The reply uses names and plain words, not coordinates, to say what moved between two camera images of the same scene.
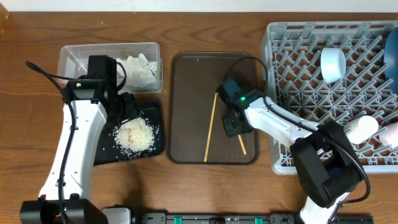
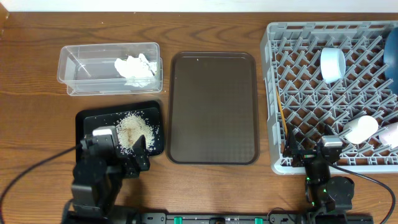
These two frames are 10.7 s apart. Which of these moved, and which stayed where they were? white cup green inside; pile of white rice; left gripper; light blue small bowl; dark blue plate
Moved: left gripper
Stayed: light blue small bowl; dark blue plate; white cup green inside; pile of white rice
